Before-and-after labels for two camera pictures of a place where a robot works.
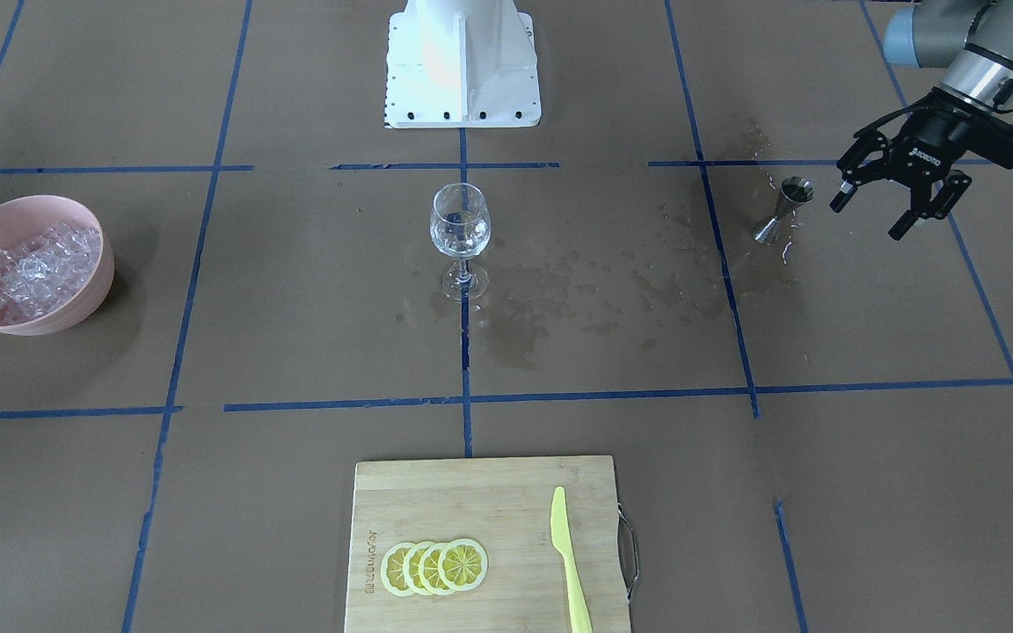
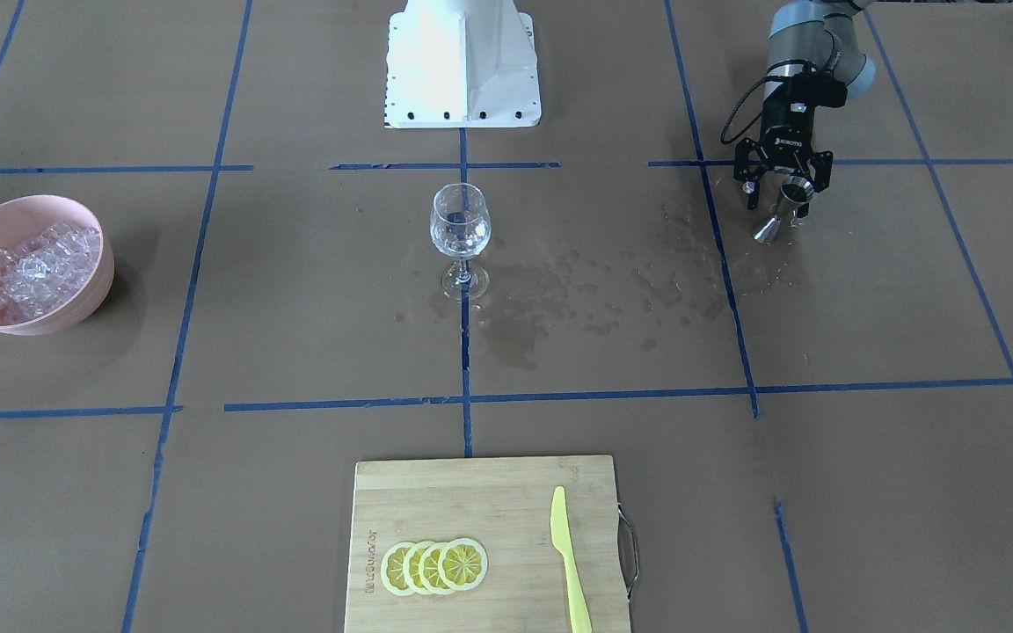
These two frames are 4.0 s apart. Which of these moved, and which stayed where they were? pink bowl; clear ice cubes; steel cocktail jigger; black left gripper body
Moved: black left gripper body
Stayed: clear ice cubes; pink bowl; steel cocktail jigger
